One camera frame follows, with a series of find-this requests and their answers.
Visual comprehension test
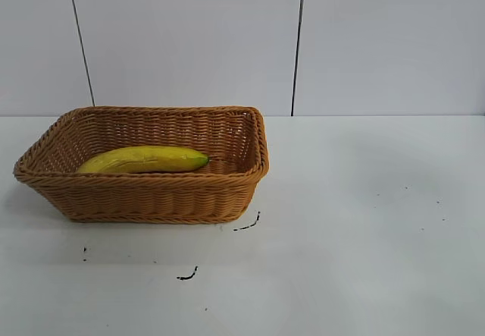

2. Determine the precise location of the yellow banana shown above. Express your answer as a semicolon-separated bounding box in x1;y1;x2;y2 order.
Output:
77;145;210;174

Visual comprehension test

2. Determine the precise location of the brown woven wicker basket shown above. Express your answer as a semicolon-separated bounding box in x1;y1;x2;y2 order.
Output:
14;104;271;225

